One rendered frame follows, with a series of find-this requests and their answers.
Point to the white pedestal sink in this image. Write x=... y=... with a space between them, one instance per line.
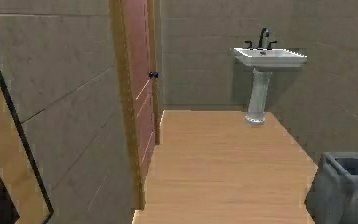
x=268 y=58

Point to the black sink faucet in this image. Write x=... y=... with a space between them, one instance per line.
x=263 y=38

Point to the red room door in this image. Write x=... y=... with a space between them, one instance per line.
x=138 y=66

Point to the black framed wall mirror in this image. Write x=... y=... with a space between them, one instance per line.
x=7 y=156

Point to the grey trash can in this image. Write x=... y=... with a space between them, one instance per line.
x=342 y=190

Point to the black door knob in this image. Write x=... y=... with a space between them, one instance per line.
x=153 y=74

